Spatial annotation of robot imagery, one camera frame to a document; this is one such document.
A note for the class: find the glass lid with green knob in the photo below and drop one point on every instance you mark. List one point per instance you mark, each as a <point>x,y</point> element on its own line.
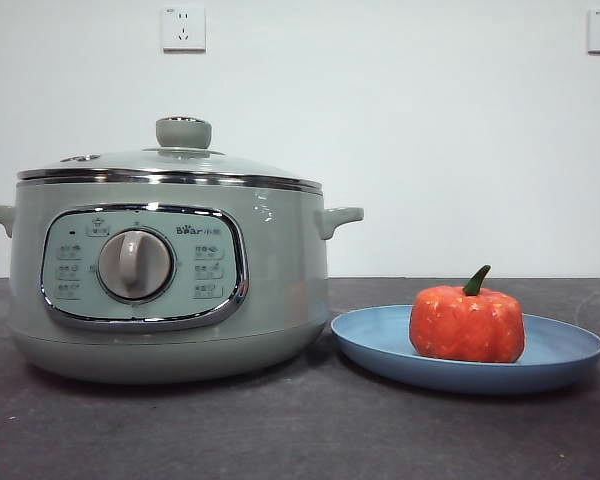
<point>183,132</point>

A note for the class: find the orange pumpkin with green stem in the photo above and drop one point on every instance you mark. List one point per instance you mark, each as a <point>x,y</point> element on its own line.
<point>460,325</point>

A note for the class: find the pale green electric steamer pot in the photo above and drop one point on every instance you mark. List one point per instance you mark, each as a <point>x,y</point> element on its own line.
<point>280,270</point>

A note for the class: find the blue round plate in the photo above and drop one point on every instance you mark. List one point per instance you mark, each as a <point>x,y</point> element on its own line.
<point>375,345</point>

